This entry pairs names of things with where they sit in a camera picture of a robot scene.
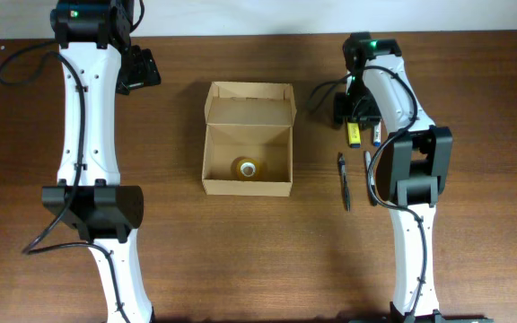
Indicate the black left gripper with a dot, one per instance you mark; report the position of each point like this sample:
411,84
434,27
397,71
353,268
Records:
146,71

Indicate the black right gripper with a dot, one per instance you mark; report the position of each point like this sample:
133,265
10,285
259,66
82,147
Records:
367,118

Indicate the yellow highlighter marker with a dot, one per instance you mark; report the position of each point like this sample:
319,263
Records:
353,134

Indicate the blue whiteboard marker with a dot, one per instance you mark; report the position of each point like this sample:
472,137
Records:
376,135

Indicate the black ballpoint pen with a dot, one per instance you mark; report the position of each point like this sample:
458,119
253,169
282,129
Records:
341,163

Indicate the brown cardboard box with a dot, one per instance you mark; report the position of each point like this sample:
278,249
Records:
252,120

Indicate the yellow clear tape roll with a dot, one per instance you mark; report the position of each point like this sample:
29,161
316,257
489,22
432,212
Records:
248,169

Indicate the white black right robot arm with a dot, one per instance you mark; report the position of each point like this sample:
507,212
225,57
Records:
407,173

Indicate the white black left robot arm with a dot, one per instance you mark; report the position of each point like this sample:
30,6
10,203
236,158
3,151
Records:
99,62

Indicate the black permanent marker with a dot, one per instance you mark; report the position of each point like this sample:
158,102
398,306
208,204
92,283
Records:
367,163

